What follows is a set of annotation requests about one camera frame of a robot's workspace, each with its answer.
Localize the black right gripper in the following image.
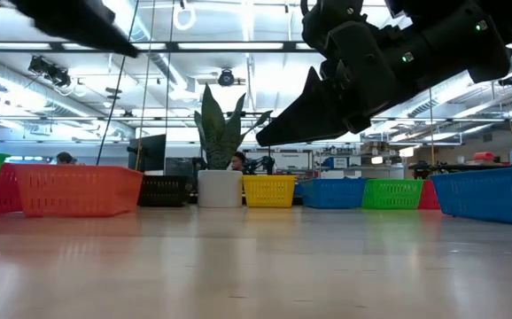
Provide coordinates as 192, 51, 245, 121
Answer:
255, 19, 400, 148

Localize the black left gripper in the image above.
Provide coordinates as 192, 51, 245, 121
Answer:
7, 0, 140, 58

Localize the orange plastic basket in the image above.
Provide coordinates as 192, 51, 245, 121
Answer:
13, 164, 144, 219

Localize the black plastic basket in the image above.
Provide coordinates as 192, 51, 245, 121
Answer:
137, 175, 194, 208

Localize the white board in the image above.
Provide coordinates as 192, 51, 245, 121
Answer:
245, 149, 314, 173

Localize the black slanted pole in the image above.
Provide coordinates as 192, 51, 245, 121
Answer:
96, 0, 141, 164

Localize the person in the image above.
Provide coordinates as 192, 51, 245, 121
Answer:
229, 151, 247, 173
55, 151, 80, 166

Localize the yellow plastic basket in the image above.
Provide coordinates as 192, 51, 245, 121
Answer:
242, 175, 298, 209

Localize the green snake plant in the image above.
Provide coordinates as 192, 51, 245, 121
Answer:
192, 83, 274, 171

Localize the overhead light bar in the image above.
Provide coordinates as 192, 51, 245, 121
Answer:
0, 41, 512, 54

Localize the white plant pot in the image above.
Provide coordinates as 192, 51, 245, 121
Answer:
197, 169, 244, 209

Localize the black monitor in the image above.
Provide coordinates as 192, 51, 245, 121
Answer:
127, 134, 167, 172

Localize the thin vertical pole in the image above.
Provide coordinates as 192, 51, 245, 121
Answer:
427, 88, 436, 167

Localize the dark background table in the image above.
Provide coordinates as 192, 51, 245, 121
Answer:
408, 161, 505, 178

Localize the white cable ring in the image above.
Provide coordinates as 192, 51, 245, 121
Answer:
172, 0, 197, 31

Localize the black overhead rig camera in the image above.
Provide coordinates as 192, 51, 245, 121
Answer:
27, 55, 72, 89

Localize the thin dark hanging cable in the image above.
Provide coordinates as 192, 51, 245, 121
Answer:
163, 0, 176, 166

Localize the round black ceiling camera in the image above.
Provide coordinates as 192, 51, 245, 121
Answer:
218, 68, 236, 88

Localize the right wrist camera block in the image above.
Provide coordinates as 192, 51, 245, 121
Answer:
300, 0, 366, 50

